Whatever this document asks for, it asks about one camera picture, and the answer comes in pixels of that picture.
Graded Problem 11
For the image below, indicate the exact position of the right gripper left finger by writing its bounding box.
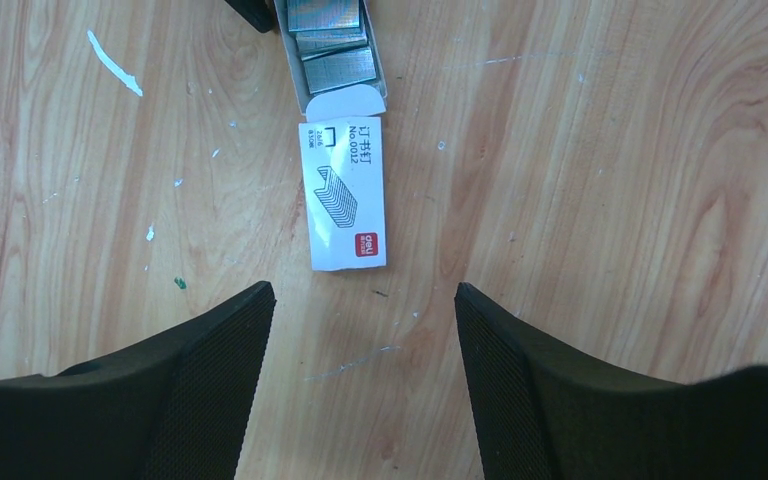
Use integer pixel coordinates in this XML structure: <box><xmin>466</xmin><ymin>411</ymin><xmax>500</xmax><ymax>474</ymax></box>
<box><xmin>0</xmin><ymin>281</ymin><xmax>276</xmax><ymax>479</ymax></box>

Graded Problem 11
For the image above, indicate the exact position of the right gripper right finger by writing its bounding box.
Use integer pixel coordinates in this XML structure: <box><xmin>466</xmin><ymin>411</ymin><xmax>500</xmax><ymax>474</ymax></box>
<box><xmin>454</xmin><ymin>283</ymin><xmax>768</xmax><ymax>479</ymax></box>

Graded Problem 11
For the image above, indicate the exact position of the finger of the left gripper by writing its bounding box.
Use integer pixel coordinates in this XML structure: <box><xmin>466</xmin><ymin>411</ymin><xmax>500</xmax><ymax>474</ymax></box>
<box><xmin>225</xmin><ymin>0</ymin><xmax>276</xmax><ymax>33</ymax></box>

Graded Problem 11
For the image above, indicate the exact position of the small white staple box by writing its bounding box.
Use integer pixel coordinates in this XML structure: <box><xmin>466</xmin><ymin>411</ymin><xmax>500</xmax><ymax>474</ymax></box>
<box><xmin>298</xmin><ymin>116</ymin><xmax>387</xmax><ymax>272</ymax></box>

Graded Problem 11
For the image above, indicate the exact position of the white paper scrap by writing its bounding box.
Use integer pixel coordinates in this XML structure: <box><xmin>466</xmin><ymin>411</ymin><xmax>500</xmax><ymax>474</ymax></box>
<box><xmin>86</xmin><ymin>29</ymin><xmax>144</xmax><ymax>97</ymax></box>

